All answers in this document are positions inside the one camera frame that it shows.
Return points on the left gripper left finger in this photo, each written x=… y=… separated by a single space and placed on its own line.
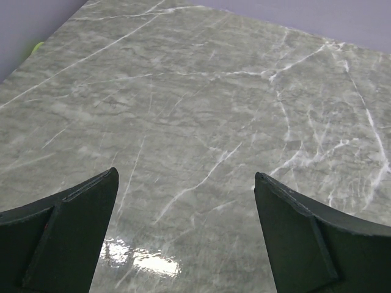
x=53 y=244

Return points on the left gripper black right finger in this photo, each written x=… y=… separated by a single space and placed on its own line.
x=315 y=248

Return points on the green marker on wall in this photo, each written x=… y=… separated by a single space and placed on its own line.
x=36 y=47

